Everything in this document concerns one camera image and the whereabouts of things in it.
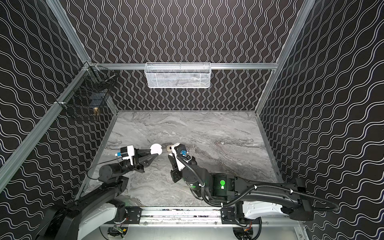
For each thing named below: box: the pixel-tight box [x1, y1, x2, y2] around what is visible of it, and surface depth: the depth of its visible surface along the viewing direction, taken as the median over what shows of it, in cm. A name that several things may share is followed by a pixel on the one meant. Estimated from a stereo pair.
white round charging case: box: [150, 143, 163, 156], surface depth 64 cm
